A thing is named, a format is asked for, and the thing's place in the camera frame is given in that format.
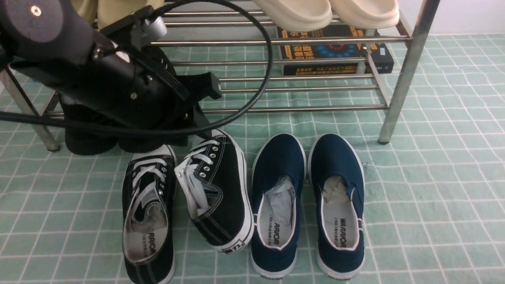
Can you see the beige slipper far left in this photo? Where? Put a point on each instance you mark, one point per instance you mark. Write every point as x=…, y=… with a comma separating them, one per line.
x=87, y=9

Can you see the black canvas lace-up shoe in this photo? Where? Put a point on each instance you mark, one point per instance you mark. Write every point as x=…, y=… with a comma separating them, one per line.
x=213, y=177
x=148, y=192

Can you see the navy slip-on shoe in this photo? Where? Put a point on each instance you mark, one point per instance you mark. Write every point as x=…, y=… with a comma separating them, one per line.
x=278, y=175
x=337, y=178

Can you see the black book with orange text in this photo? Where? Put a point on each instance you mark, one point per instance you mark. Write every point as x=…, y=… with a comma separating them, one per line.
x=380, y=54

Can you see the beige slipper inner left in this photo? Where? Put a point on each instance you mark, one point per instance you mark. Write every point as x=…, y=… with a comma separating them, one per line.
x=110, y=11

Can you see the stainless steel shoe rack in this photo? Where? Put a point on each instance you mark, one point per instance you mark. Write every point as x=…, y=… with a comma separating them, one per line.
x=219, y=117

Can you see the navy slip-on shoe right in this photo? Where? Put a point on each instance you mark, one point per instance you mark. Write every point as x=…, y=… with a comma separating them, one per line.
x=337, y=178

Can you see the black knit sneaker left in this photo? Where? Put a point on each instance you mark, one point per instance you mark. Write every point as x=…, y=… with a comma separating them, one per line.
x=85, y=143

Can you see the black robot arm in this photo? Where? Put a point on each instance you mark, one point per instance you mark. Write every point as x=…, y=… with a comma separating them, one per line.
x=104, y=71

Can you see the cream slipper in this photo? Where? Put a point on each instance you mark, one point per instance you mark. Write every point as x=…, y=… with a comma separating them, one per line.
x=367, y=14
x=297, y=15

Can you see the cream slipper inner right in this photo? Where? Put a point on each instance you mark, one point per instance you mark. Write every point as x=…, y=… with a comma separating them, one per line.
x=297, y=15

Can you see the cream slipper far right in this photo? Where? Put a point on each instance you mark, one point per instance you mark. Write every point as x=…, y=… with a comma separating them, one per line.
x=367, y=14

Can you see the beige slipper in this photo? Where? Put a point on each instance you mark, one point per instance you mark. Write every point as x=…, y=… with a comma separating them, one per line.
x=110, y=11
x=87, y=9

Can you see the navy slip-on shoe left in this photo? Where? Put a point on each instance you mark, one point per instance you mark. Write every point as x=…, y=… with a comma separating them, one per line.
x=278, y=175

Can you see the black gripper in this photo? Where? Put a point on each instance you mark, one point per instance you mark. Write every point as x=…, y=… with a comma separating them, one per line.
x=158, y=102

